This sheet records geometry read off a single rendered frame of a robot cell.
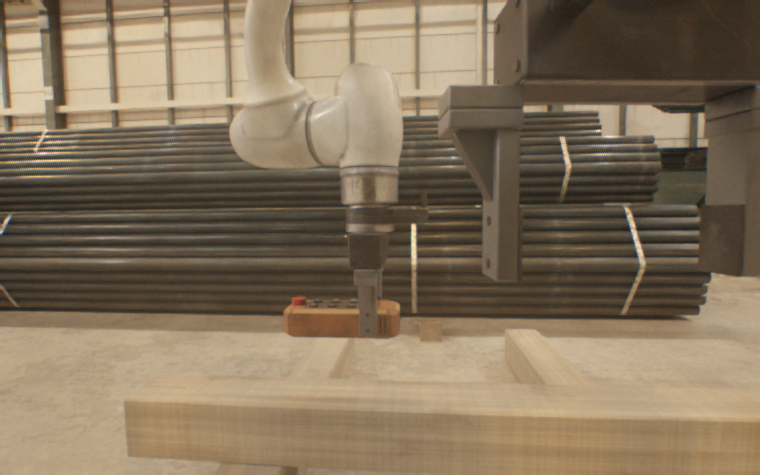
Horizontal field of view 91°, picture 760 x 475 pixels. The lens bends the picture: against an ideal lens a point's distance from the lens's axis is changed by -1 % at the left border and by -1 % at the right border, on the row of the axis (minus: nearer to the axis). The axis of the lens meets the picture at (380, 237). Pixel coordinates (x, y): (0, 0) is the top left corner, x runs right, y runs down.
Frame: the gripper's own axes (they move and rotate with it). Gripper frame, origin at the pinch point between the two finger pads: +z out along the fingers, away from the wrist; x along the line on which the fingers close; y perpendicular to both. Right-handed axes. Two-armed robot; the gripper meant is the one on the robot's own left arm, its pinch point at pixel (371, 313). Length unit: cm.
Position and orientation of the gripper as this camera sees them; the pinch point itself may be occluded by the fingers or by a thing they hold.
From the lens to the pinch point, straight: 61.7
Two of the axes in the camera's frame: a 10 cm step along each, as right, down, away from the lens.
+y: -10.0, 0.1, 0.9
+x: -0.9, 0.7, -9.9
